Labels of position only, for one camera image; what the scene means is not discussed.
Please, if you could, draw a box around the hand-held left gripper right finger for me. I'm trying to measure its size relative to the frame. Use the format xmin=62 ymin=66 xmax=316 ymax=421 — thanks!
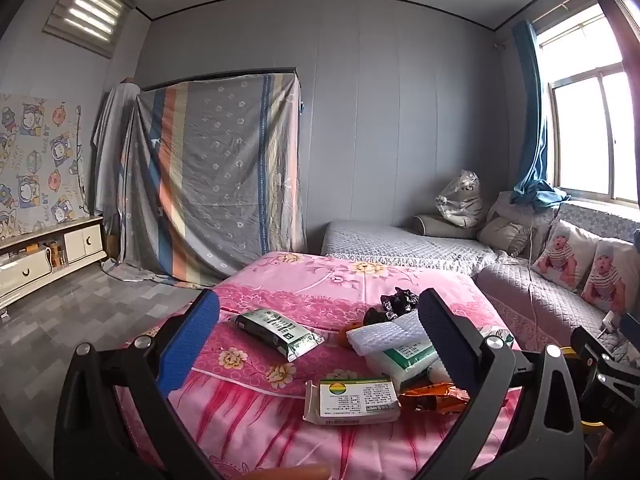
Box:
xmin=415 ymin=287 xmax=586 ymax=480

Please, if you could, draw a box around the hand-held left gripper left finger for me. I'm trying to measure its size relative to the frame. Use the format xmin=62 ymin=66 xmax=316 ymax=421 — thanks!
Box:
xmin=52 ymin=287 xmax=251 ymax=480

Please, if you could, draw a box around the black shiny wrapper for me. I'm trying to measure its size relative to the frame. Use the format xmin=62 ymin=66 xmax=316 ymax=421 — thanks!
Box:
xmin=380 ymin=287 xmax=420 ymax=318

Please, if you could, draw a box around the grey floral cushion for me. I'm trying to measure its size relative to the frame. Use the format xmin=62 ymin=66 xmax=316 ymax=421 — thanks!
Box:
xmin=487 ymin=191 xmax=561 ymax=261

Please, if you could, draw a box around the black bag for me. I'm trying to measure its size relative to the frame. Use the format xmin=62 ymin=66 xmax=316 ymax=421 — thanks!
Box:
xmin=362 ymin=306 xmax=401 ymax=327

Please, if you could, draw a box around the grey quilted sofa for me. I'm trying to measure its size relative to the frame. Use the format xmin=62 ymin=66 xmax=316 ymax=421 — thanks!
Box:
xmin=320 ymin=200 xmax=640 ymax=356

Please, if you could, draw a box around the pale grey hanging cloth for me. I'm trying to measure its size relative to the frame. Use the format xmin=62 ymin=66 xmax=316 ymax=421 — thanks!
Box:
xmin=91 ymin=80 xmax=143 ymax=261

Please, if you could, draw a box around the grey window blind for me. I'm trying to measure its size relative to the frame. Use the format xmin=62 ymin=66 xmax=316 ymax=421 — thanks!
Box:
xmin=42 ymin=0 xmax=133 ymax=58

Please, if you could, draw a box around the white tv cabinet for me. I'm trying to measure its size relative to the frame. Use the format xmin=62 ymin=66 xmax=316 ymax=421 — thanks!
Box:
xmin=0 ymin=215 xmax=108 ymax=318

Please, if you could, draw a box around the striped floral cloth cover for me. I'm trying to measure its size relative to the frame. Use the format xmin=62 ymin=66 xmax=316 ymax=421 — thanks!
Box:
xmin=102 ymin=72 xmax=308 ymax=288

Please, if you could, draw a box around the dark green silver packet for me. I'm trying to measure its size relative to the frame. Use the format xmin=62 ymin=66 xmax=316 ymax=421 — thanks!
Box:
xmin=232 ymin=307 xmax=326 ymax=362

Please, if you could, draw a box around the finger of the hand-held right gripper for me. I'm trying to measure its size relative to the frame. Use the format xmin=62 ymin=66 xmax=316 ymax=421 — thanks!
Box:
xmin=571 ymin=326 xmax=626 ymax=367
xmin=620 ymin=312 xmax=640 ymax=348

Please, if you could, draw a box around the cartoon printed wall mat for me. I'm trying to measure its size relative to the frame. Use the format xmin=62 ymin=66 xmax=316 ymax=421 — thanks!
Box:
xmin=0 ymin=92 xmax=88 ymax=243

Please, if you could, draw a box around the orange snack wrapper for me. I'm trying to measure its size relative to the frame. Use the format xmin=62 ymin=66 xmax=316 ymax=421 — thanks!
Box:
xmin=398 ymin=382 xmax=471 ymax=413

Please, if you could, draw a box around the green white tissue packet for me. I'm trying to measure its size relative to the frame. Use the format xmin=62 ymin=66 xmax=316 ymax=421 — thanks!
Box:
xmin=427 ymin=325 xmax=516 ymax=386
xmin=365 ymin=340 xmax=443 ymax=393

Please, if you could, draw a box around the white medicine box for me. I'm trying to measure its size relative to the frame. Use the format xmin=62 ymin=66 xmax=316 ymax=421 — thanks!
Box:
xmin=302 ymin=377 xmax=402 ymax=427

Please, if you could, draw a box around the blue curtain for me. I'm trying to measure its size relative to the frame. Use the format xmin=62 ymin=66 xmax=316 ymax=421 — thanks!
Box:
xmin=510 ymin=20 xmax=571 ymax=213

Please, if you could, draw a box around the flat grey cushion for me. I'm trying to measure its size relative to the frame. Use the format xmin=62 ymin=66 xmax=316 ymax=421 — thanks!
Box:
xmin=412 ymin=214 xmax=483 ymax=240

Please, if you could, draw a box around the white bubble wrap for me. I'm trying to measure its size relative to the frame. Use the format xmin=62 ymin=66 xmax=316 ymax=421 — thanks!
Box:
xmin=346 ymin=310 xmax=426 ymax=356

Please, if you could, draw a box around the baby print pillow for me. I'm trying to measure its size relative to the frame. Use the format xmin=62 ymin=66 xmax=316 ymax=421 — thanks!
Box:
xmin=580 ymin=240 xmax=636 ymax=311
xmin=532 ymin=220 xmax=598 ymax=291

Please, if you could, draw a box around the window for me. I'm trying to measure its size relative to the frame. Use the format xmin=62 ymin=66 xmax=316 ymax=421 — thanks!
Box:
xmin=530 ymin=0 xmax=640 ymax=206

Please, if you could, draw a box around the beige grey cushion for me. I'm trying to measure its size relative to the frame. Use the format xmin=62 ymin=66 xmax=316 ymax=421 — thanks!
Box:
xmin=477 ymin=212 xmax=532 ymax=259

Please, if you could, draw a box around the pink floral blanket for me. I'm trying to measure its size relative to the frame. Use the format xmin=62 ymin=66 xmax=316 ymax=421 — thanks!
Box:
xmin=112 ymin=251 xmax=523 ymax=480

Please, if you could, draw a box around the yellow trash bin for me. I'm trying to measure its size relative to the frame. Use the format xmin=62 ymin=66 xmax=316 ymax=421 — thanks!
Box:
xmin=562 ymin=346 xmax=611 ymax=433

